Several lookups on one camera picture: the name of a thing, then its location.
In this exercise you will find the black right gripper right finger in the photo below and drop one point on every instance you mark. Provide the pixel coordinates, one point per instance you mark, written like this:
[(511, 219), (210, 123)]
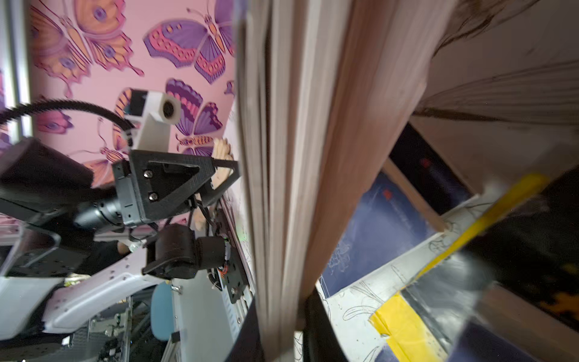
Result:
[(323, 330)]

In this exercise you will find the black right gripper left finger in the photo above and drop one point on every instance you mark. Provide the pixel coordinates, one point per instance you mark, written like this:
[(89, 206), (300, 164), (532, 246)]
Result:
[(248, 347)]

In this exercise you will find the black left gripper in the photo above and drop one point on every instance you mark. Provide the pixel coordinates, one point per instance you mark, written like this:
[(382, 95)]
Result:
[(152, 186)]

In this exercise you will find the blue book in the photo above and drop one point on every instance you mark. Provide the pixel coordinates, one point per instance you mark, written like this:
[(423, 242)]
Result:
[(384, 226), (324, 89)]

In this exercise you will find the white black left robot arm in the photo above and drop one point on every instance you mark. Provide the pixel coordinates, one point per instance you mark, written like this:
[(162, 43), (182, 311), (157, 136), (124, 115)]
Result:
[(84, 249)]

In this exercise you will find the yellow book under black book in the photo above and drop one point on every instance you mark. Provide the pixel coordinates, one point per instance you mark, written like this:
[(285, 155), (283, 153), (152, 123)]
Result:
[(423, 319)]

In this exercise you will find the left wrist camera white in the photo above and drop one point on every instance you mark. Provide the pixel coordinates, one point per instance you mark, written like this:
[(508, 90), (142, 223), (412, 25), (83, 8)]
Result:
[(155, 113)]

